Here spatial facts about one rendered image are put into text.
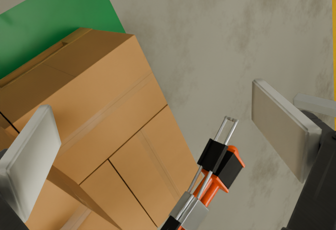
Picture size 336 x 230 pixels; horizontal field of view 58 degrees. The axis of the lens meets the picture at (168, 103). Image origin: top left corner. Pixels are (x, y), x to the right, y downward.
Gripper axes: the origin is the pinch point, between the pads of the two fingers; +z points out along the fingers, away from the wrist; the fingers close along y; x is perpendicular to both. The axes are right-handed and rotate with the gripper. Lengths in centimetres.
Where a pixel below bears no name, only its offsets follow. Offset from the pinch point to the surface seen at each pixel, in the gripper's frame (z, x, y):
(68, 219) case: 49, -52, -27
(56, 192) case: 49, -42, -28
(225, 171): 40, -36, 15
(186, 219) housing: 34, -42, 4
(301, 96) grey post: 290, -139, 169
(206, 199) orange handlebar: 39, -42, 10
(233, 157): 42, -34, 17
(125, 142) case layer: 107, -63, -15
